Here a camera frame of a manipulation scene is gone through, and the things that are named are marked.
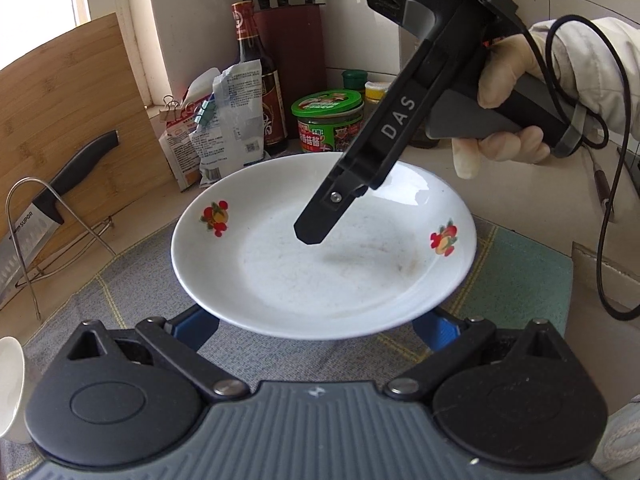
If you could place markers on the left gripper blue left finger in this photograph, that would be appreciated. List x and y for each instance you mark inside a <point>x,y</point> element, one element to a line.
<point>193,327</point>

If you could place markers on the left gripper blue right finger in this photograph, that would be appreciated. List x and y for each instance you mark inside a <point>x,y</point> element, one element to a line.
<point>437,328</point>

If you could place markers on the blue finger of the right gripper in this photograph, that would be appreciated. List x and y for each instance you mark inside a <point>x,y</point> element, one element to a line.
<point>333,197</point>

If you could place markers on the white fruit-print plate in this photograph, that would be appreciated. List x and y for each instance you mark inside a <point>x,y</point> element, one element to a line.
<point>399,251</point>

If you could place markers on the white bowl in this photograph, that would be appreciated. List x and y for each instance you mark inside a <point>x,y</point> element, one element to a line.
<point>13,373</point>

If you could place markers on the right hand white glove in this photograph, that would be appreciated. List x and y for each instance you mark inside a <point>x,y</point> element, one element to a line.
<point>596,66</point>

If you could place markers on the green lid sauce jar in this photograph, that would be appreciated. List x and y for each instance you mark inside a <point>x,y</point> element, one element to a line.
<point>328,121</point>

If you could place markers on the grey and teal towel mat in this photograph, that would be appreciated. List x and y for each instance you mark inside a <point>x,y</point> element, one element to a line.
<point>513,280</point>

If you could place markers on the yellow lid spice jar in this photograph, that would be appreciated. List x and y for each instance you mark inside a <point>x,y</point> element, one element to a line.
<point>374,92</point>

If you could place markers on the white plastic food bag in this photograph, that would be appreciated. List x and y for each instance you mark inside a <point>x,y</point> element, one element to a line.
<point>229,132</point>

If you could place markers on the dark red knife block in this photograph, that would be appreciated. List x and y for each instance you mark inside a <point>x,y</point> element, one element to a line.
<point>287,38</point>

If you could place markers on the red snack bag with clip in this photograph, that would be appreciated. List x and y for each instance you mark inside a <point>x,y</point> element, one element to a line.
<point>178,120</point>

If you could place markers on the bamboo cutting board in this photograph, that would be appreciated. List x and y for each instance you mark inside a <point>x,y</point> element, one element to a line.
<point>55,100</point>

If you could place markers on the kitchen knife black handle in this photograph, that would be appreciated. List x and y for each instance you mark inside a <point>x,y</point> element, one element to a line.
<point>38,222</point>

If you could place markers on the metal spatula wooden handle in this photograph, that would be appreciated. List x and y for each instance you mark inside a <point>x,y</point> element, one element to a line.
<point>601,184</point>

